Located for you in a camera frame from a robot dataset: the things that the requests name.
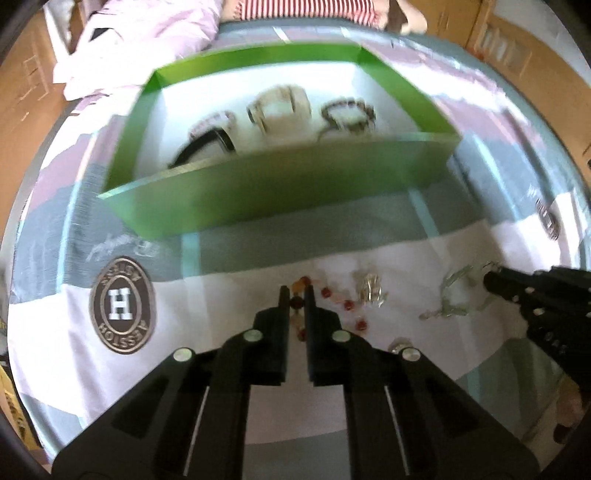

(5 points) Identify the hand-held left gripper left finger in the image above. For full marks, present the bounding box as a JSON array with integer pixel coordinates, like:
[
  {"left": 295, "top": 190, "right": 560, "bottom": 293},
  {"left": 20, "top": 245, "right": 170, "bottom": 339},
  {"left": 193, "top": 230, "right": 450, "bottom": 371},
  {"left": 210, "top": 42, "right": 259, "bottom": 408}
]
[{"left": 53, "top": 285, "right": 291, "bottom": 480}]

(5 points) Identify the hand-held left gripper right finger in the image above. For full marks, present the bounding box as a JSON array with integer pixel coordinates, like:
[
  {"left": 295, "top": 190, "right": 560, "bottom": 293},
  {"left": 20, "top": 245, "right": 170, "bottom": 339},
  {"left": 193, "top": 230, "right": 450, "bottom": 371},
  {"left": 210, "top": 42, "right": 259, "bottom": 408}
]
[{"left": 302, "top": 285, "right": 541, "bottom": 480}]

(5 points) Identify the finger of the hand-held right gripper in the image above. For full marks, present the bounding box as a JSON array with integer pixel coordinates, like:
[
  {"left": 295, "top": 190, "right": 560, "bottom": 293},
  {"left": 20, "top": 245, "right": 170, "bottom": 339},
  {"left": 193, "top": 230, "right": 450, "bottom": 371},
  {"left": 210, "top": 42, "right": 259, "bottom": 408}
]
[
  {"left": 492, "top": 291, "right": 591, "bottom": 384},
  {"left": 482, "top": 265, "right": 591, "bottom": 319}
]

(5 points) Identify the red bead bracelet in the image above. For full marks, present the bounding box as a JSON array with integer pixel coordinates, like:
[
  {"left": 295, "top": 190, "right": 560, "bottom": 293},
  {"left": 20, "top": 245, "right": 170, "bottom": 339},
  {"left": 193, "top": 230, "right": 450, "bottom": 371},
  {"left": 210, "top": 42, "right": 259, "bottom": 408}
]
[{"left": 291, "top": 276, "right": 372, "bottom": 340}]

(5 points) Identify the green cardboard box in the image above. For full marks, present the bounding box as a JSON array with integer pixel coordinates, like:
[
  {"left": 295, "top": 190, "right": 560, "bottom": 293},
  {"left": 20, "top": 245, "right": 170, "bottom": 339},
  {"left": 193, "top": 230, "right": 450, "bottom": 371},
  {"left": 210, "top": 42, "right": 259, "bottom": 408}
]
[{"left": 97, "top": 41, "right": 462, "bottom": 241}]

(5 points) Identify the black strap watch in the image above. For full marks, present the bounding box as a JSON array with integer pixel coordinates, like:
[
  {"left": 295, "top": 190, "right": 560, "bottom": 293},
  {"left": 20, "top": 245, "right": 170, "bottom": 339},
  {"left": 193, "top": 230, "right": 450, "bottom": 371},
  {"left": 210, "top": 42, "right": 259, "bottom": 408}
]
[{"left": 167, "top": 129, "right": 237, "bottom": 169}]

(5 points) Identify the pink white beaded bracelet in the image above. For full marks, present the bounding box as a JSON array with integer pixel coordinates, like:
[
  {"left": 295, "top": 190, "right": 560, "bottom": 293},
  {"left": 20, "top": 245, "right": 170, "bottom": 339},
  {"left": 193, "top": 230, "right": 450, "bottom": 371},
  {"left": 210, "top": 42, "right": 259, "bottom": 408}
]
[{"left": 188, "top": 110, "right": 237, "bottom": 139}]

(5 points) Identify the cream strap watch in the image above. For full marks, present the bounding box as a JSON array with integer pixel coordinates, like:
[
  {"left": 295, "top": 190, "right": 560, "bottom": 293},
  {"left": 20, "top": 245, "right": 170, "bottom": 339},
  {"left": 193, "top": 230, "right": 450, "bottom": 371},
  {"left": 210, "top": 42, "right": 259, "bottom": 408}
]
[{"left": 247, "top": 84, "right": 309, "bottom": 134}]

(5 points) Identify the brown beaded bracelet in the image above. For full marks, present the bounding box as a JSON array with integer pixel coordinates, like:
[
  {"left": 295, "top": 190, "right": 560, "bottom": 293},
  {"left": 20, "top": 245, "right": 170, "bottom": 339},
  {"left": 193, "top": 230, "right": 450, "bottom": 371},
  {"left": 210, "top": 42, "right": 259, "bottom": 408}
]
[{"left": 318, "top": 97, "right": 377, "bottom": 141}]

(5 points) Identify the person's right hand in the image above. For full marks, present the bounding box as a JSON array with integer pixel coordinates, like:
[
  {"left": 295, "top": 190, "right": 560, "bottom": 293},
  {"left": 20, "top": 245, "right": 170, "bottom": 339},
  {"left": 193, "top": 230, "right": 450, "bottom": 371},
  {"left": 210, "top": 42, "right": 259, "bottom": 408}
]
[{"left": 554, "top": 385, "right": 583, "bottom": 446}]

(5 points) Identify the plaid bed sheet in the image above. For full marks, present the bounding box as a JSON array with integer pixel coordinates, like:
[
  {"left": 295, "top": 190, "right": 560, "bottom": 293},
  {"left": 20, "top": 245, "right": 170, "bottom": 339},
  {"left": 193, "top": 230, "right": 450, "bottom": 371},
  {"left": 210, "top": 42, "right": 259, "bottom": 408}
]
[{"left": 7, "top": 18, "right": 591, "bottom": 462}]

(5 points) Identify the yellow printed object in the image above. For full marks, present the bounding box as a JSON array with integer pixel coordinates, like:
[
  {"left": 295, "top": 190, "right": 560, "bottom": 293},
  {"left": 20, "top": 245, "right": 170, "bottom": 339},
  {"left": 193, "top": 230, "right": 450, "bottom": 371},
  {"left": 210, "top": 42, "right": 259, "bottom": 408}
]
[{"left": 0, "top": 364, "right": 33, "bottom": 453}]

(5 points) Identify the red striped pillow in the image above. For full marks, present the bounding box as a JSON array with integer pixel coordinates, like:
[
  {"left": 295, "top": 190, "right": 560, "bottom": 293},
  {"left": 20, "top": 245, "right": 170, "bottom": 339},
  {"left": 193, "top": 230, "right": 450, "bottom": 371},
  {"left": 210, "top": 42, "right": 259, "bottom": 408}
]
[{"left": 222, "top": 0, "right": 428, "bottom": 34}]

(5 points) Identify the clear crystal bracelet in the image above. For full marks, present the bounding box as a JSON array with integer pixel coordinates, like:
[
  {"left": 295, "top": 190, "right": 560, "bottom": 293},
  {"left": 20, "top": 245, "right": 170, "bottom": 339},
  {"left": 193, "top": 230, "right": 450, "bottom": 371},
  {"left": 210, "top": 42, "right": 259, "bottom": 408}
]
[{"left": 355, "top": 272, "right": 389, "bottom": 309}]

